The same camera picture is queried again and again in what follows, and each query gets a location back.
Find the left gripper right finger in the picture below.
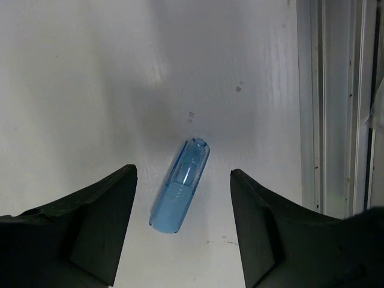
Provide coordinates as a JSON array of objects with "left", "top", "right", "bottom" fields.
[{"left": 230, "top": 169, "right": 383, "bottom": 287}]

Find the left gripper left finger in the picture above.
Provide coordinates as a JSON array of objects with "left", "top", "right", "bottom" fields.
[{"left": 1, "top": 164, "right": 137, "bottom": 287}]

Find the aluminium rail frame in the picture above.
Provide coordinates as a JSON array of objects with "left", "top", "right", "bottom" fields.
[{"left": 296, "top": 1, "right": 383, "bottom": 218}]

